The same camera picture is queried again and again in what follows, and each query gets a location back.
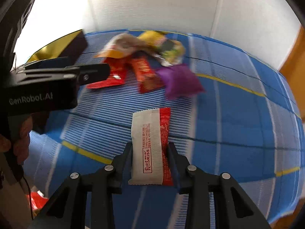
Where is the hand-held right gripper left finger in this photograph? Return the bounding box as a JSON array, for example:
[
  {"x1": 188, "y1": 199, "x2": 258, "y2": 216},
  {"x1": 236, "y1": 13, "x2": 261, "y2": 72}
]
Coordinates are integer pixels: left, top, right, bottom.
[{"x1": 31, "y1": 142, "x2": 133, "y2": 229}]

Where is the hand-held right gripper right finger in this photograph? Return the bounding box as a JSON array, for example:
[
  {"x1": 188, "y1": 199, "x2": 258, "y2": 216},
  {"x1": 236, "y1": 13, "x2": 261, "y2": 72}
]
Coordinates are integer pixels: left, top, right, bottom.
[{"x1": 166, "y1": 142, "x2": 272, "y2": 229}]

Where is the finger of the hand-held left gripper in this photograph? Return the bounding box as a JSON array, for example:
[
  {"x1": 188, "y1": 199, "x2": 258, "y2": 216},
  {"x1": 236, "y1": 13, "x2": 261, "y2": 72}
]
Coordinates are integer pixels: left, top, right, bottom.
[
  {"x1": 25, "y1": 57, "x2": 72, "y2": 70},
  {"x1": 77, "y1": 63, "x2": 111, "y2": 86}
]

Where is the white and red snack packet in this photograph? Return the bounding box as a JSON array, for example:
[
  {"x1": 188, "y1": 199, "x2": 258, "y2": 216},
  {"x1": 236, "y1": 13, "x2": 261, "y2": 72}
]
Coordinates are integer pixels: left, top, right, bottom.
[{"x1": 128, "y1": 107, "x2": 174, "y2": 186}]

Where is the gold metal tin tray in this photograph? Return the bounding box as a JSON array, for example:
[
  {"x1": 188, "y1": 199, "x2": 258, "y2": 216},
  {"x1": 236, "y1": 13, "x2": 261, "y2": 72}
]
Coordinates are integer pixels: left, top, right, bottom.
[{"x1": 27, "y1": 29, "x2": 89, "y2": 64}]

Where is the orange and silver snack bag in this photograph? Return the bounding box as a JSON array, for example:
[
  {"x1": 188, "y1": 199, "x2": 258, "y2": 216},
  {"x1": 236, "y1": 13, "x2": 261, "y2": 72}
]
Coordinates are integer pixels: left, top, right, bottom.
[{"x1": 94, "y1": 33, "x2": 146, "y2": 60}]

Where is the yellow green snack packet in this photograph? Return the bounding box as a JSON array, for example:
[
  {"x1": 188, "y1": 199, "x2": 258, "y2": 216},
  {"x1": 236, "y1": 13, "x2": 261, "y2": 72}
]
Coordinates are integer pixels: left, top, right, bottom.
[{"x1": 138, "y1": 31, "x2": 186, "y2": 67}]

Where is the purple snack packet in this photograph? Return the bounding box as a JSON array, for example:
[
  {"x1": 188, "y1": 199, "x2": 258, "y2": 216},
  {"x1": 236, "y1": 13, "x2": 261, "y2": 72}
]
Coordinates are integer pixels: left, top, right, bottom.
[{"x1": 156, "y1": 64, "x2": 206, "y2": 100}]

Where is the person's left hand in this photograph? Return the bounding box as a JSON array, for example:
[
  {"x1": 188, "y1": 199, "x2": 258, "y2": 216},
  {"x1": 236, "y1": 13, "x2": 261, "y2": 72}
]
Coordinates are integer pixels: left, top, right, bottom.
[{"x1": 0, "y1": 116, "x2": 31, "y2": 170}]

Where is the red orange snack bar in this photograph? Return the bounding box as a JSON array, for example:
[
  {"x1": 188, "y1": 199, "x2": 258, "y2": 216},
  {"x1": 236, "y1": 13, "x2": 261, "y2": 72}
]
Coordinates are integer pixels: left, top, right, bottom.
[{"x1": 129, "y1": 56, "x2": 165, "y2": 94}]

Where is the blue plaid tablecloth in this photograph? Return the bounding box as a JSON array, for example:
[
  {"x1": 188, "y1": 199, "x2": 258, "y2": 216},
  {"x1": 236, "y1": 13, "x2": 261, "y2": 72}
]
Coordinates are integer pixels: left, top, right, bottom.
[{"x1": 22, "y1": 30, "x2": 305, "y2": 229}]

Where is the red bag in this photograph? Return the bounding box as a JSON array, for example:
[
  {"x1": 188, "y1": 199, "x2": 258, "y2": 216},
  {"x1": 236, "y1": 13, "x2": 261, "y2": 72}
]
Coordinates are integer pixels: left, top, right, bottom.
[{"x1": 26, "y1": 191, "x2": 49, "y2": 216}]

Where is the wooden door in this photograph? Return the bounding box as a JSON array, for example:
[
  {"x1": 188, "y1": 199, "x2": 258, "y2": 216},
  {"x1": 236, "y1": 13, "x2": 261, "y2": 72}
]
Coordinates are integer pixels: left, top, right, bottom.
[{"x1": 278, "y1": 26, "x2": 305, "y2": 84}]

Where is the black cable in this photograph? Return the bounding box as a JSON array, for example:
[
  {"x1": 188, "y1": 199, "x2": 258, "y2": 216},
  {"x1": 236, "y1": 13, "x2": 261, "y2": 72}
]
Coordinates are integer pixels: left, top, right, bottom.
[{"x1": 22, "y1": 168, "x2": 34, "y2": 220}]

